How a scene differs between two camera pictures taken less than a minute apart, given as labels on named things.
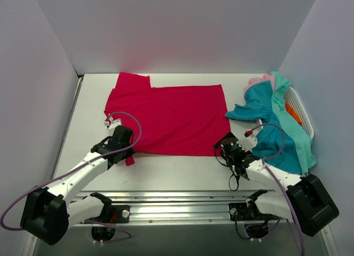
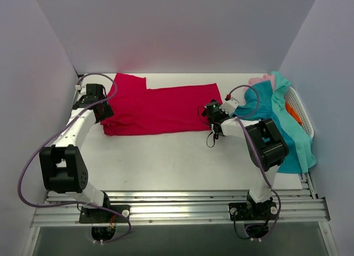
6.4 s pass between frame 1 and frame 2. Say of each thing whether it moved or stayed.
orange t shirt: stayed
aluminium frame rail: stayed
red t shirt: moved
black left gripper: moved
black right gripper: moved
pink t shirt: stayed
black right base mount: stayed
